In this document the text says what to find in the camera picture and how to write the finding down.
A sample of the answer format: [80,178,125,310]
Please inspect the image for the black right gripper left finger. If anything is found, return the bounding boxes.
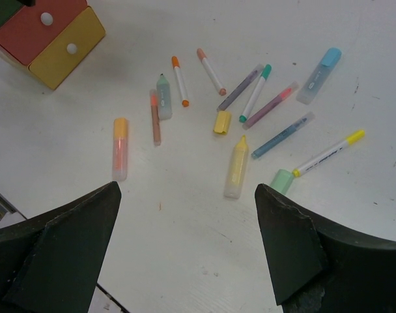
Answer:
[0,182,121,312]

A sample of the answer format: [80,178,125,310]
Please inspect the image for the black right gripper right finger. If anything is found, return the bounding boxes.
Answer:
[255,184,396,312]

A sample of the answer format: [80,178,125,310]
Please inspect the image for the yellow cap white marker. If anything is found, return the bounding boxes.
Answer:
[292,129,365,177]

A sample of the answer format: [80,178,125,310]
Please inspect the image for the green cap white marker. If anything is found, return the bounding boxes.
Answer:
[239,64,272,123]

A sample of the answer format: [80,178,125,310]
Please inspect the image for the orange cap white marker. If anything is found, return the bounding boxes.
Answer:
[171,56,190,107]

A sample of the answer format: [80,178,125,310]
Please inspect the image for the red drawer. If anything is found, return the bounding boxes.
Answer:
[0,0,87,65]

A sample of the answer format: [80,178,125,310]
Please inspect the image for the peach cap white marker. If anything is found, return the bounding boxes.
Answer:
[197,48,227,96]

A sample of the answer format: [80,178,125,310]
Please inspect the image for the green highlighter cap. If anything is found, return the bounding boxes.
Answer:
[270,169,294,195]

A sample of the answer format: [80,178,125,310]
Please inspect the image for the orange cap highlighter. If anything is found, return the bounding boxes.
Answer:
[112,117,128,181]

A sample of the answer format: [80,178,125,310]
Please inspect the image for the blue clear pen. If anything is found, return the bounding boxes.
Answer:
[251,112,315,159]

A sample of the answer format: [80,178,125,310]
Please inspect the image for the yellow highlighter cap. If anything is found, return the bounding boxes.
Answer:
[213,111,232,135]

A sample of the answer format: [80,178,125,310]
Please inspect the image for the pink clear pen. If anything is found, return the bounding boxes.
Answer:
[243,82,299,130]

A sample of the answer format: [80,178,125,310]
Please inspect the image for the blue cap highlighter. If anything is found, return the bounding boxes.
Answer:
[296,48,342,105]

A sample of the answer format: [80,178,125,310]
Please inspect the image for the purple clear pen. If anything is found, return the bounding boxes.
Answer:
[217,64,264,112]

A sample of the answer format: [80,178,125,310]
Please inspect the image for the yellow drawer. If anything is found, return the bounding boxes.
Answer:
[28,7,106,90]

